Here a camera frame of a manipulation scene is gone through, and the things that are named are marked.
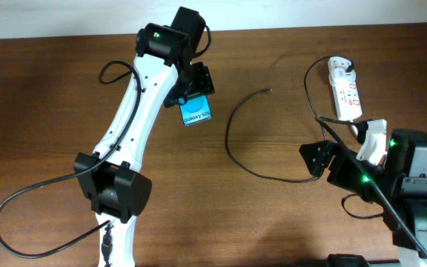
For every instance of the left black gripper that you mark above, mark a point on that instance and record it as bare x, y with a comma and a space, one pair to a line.
204, 87

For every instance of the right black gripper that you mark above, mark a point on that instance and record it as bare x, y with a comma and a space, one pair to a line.
335, 163

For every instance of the blue-screen Galaxy smartphone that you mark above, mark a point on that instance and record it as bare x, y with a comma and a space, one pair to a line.
195, 111

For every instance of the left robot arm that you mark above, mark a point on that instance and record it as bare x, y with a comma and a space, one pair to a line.
163, 74

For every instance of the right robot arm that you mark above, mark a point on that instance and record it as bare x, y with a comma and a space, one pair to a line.
400, 182

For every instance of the white USB charger plug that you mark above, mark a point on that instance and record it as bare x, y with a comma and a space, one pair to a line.
340, 69

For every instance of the white power strip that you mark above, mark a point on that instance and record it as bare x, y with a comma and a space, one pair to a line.
346, 97

